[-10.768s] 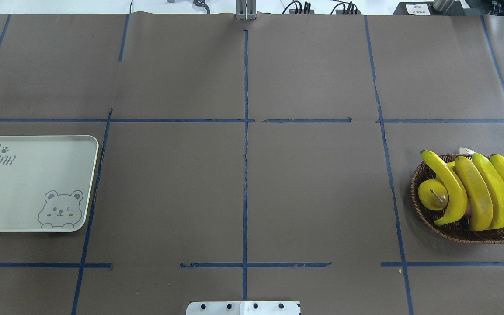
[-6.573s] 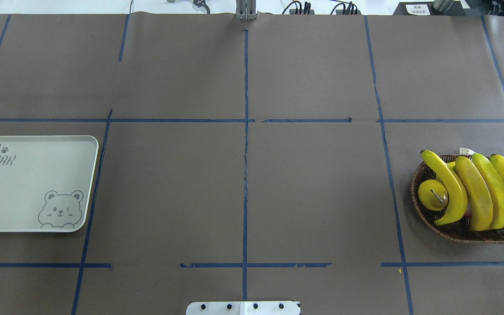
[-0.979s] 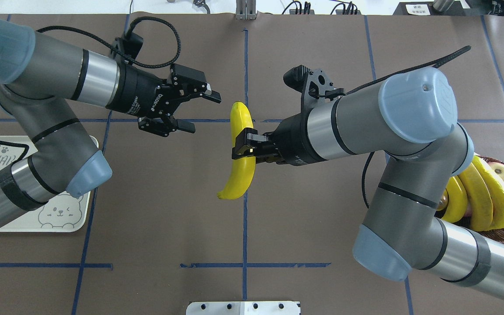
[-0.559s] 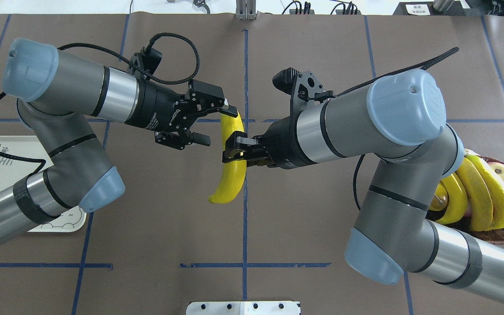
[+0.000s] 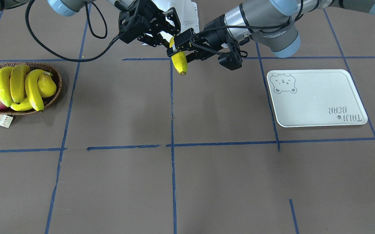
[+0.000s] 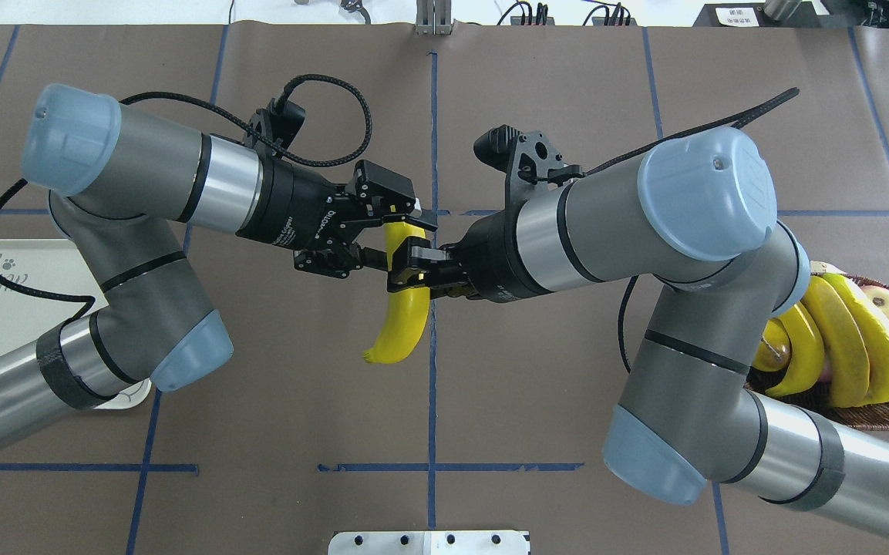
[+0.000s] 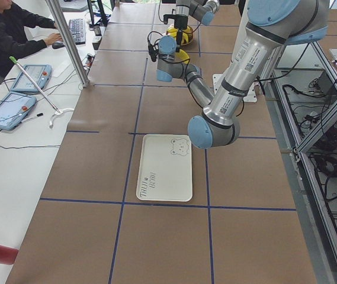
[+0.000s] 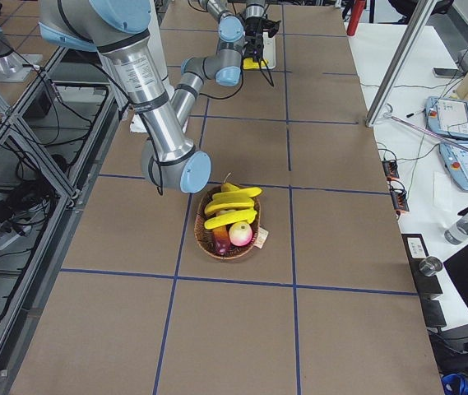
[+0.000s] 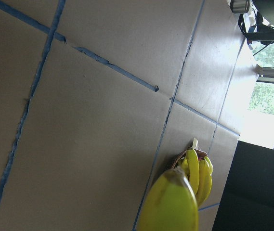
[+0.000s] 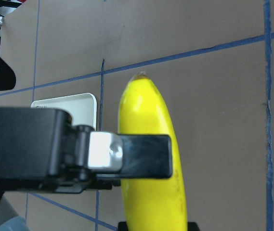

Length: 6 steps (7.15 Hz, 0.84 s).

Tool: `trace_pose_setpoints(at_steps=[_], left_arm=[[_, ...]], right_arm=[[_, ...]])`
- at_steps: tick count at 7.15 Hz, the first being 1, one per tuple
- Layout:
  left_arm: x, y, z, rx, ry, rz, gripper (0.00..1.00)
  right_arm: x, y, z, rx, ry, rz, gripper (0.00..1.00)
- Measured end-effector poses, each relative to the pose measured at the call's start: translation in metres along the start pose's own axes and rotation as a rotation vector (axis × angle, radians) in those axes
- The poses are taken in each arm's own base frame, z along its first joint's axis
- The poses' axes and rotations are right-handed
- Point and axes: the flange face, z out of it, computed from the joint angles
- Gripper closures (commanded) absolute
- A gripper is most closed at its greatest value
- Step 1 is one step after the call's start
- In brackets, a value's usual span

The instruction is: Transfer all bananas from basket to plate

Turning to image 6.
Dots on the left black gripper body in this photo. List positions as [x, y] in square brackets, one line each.
[294, 208]

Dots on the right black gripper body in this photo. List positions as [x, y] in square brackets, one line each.
[490, 262]

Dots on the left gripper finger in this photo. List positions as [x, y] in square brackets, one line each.
[341, 261]
[387, 196]

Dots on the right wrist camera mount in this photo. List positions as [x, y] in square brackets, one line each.
[531, 164]

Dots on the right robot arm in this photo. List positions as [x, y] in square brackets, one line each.
[700, 214]

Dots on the green white apple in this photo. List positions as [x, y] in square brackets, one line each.
[879, 296]

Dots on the white bear tray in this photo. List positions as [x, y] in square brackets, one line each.
[47, 264]

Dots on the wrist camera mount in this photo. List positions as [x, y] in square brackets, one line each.
[531, 164]
[279, 121]

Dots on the paper tag on basket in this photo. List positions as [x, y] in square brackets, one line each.
[817, 267]

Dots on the yellow banana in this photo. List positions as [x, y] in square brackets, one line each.
[408, 310]
[874, 330]
[845, 348]
[808, 353]

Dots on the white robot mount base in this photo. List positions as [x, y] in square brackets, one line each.
[431, 542]

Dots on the aluminium frame post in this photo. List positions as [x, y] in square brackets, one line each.
[434, 17]

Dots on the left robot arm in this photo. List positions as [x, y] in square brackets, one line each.
[118, 173]

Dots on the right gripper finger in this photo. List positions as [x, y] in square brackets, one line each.
[457, 290]
[416, 264]

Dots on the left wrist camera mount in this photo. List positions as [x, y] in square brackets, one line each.
[279, 121]

